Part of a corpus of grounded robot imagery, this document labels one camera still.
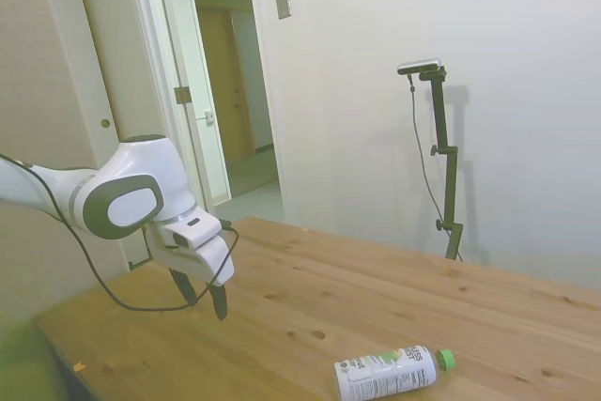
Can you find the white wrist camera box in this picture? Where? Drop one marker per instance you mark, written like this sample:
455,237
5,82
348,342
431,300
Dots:
188,236

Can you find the brass door strike plate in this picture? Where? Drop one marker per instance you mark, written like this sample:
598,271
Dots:
182,95

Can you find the silver exterior camera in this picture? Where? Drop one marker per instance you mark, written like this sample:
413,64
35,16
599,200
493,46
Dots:
419,66

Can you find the dark camera stand pole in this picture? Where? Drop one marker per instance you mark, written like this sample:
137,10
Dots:
443,138

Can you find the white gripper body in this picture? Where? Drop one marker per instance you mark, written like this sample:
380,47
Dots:
206,260

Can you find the round brass door knob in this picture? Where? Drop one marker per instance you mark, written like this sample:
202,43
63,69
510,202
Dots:
105,123

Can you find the beige open room door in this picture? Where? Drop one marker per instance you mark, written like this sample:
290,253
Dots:
117,44

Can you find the brown wooden hallway door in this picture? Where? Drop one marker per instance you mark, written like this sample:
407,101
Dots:
241,91

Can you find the grey wall switch plate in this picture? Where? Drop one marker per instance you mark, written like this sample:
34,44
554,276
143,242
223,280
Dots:
283,2

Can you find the white bottle with green cap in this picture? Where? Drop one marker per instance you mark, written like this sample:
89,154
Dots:
385,375

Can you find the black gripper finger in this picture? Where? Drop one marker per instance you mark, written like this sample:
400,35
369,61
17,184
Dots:
218,302
185,286

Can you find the white door latch fitting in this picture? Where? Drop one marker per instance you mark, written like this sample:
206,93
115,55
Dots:
208,117

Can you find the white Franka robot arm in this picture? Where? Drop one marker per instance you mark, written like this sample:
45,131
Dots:
127,175

